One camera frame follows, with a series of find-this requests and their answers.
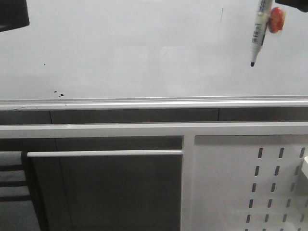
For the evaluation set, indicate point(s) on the white horizontal handle bar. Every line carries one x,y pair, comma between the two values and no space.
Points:
103,153

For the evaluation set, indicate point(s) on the dark grey panel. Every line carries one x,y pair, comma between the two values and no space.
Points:
111,193

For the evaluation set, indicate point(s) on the whiteboard with aluminium frame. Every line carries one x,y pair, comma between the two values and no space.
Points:
83,54

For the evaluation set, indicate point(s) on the white black whiteboard marker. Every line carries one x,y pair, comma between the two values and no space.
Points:
260,28

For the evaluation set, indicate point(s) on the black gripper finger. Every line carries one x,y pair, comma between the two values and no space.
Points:
301,5
13,14

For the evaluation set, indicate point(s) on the red round magnet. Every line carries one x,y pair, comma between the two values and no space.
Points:
276,20

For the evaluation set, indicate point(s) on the white metal stand frame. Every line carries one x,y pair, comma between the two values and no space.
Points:
29,138

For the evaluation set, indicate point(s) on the white perforated pegboard panel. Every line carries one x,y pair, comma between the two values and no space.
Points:
250,183

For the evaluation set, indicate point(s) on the black chair frame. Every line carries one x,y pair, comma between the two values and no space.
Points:
21,207

